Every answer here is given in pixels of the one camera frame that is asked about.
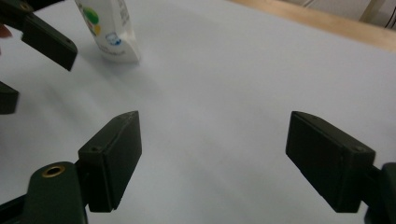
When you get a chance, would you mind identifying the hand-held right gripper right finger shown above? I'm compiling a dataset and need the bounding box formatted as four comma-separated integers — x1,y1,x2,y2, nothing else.
285,111,376,214

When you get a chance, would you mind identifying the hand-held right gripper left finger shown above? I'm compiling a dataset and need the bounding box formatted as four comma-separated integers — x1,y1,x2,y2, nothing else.
78,110,143,213

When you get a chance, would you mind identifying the blue and white milk bag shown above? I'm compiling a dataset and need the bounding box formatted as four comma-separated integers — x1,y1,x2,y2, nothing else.
74,0,142,64

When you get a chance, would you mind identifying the wooden table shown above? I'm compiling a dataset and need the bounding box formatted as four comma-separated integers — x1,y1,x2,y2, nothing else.
227,0,396,53

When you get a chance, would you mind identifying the white paper sheet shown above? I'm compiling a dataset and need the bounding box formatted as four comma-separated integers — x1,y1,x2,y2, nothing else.
0,0,396,224

